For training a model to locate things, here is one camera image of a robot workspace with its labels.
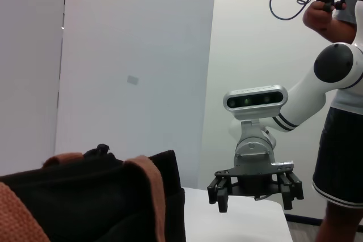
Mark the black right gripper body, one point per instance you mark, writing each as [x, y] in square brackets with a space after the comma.
[255, 185]

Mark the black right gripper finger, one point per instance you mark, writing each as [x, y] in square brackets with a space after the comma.
[221, 193]
[292, 188]

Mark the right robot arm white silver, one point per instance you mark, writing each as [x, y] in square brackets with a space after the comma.
[306, 94]

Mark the person hand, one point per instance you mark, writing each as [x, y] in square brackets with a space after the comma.
[316, 8]

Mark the person in grey shirt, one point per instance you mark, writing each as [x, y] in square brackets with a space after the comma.
[340, 154]

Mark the dark wall baseboard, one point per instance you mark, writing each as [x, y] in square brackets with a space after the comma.
[303, 219]

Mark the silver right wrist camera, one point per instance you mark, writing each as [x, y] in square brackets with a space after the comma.
[255, 101]

